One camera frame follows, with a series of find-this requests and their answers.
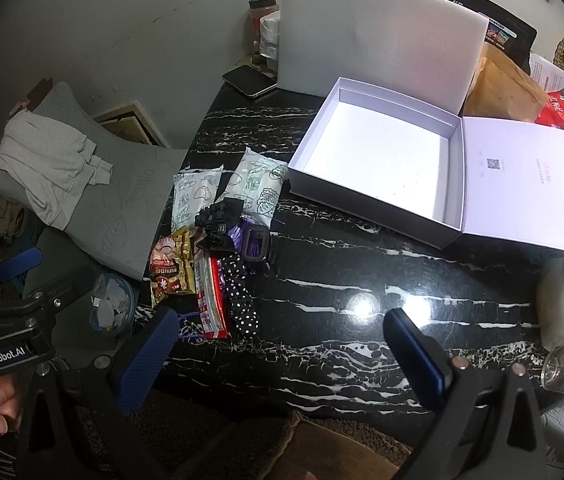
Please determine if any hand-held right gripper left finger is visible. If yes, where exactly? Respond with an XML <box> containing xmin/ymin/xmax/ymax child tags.
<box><xmin>14</xmin><ymin>305</ymin><xmax>183</xmax><ymax>480</ymax></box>

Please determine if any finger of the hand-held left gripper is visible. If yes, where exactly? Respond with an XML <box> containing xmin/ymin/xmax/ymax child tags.
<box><xmin>0</xmin><ymin>249</ymin><xmax>44</xmax><ymax>291</ymax></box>
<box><xmin>0</xmin><ymin>277</ymin><xmax>79</xmax><ymax>318</ymax></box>

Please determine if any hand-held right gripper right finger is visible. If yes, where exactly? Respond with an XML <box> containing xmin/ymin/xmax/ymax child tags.
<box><xmin>383</xmin><ymin>307</ymin><xmax>550</xmax><ymax>480</ymax></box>

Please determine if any red white snack packet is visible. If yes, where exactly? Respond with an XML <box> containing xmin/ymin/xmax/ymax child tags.
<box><xmin>193</xmin><ymin>250</ymin><xmax>230</xmax><ymax>339</ymax></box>

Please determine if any gold red snack packet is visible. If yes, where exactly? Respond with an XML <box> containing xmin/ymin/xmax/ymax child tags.
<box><xmin>149</xmin><ymin>227</ymin><xmax>197</xmax><ymax>307</ymax></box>

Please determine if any black polka dot scrunchie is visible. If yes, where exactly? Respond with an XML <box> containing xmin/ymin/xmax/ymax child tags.
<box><xmin>214</xmin><ymin>252</ymin><xmax>260</xmax><ymax>337</ymax></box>

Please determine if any black hair claw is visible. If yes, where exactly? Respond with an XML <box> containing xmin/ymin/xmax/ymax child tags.
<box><xmin>194</xmin><ymin>197</ymin><xmax>243</xmax><ymax>253</ymax></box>

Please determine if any white green printed packet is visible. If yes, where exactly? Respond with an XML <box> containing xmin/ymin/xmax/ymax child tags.
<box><xmin>222</xmin><ymin>147</ymin><xmax>289</xmax><ymax>228</ymax></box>
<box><xmin>171</xmin><ymin>164</ymin><xmax>226</xmax><ymax>233</ymax></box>

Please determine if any white gift box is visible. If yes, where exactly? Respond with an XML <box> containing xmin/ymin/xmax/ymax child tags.
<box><xmin>288</xmin><ymin>77</ymin><xmax>564</xmax><ymax>260</ymax></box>

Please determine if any trash bin with blue liner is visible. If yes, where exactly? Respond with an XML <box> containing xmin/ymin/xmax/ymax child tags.
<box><xmin>89</xmin><ymin>272</ymin><xmax>137</xmax><ymax>336</ymax></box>

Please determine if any white garment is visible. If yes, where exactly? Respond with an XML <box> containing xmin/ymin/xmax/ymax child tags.
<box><xmin>0</xmin><ymin>109</ymin><xmax>114</xmax><ymax>228</ymax></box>

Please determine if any grey leaf patterned pillow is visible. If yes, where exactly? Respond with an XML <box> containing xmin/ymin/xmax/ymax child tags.
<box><xmin>32</xmin><ymin>81</ymin><xmax>190</xmax><ymax>281</ymax></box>

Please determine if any brown cushion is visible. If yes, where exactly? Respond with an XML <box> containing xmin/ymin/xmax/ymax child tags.
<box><xmin>127</xmin><ymin>390</ymin><xmax>413</xmax><ymax>480</ymax></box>

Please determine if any brown paper bag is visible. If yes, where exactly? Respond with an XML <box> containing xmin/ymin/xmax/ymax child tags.
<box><xmin>462</xmin><ymin>42</ymin><xmax>550</xmax><ymax>123</ymax></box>

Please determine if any large red packet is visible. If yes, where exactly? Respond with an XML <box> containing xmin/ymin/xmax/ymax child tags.
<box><xmin>534</xmin><ymin>87</ymin><xmax>564</xmax><ymax>131</ymax></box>

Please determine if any black smartphone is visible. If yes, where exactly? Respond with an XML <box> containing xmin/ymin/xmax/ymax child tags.
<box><xmin>222</xmin><ymin>64</ymin><xmax>279</xmax><ymax>98</ymax></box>

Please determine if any white foam board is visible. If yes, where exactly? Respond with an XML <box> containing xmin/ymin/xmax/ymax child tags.
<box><xmin>278</xmin><ymin>0</ymin><xmax>491</xmax><ymax>116</ymax></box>

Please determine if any white plastic wrapped bundle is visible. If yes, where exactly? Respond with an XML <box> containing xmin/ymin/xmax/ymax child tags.
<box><xmin>259</xmin><ymin>10</ymin><xmax>283</xmax><ymax>76</ymax></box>

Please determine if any black package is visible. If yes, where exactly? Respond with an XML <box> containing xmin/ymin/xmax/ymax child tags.
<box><xmin>436</xmin><ymin>0</ymin><xmax>538</xmax><ymax>76</ymax></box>

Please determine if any brown lidded jar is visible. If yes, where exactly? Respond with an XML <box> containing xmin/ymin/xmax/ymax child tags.
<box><xmin>248</xmin><ymin>0</ymin><xmax>280</xmax><ymax>61</ymax></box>

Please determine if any beige wooden frame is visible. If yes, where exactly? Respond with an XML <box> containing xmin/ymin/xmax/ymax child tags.
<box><xmin>93</xmin><ymin>100</ymin><xmax>173</xmax><ymax>148</ymax></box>

